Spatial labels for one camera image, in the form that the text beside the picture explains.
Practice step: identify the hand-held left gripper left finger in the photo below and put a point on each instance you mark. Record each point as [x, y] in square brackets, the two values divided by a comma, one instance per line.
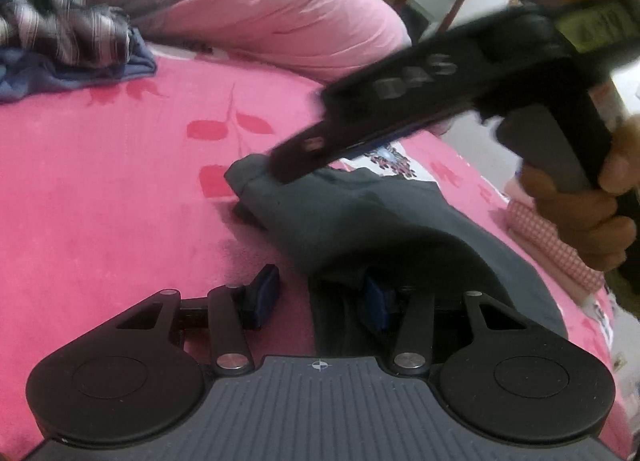
[265, 296]

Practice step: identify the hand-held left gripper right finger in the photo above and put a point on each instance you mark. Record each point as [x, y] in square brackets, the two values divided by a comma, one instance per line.
[375, 303]

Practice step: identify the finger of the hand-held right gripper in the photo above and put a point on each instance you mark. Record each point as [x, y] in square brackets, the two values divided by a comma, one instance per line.
[310, 151]

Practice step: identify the dark grey pants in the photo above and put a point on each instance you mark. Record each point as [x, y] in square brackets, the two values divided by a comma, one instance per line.
[375, 221]

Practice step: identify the person's right hand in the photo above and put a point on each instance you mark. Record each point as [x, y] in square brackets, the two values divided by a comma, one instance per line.
[590, 226]

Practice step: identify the pale pink folded cloth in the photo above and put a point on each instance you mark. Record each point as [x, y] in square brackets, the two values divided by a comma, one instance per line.
[515, 191]

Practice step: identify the pink grey duvet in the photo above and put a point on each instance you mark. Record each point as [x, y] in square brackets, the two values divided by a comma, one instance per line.
[250, 1]

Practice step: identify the pink floral bed sheet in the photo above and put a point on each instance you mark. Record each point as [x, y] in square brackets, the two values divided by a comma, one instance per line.
[125, 181]

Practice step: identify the black white plaid shirt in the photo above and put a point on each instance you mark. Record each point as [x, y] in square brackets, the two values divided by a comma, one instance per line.
[60, 26]

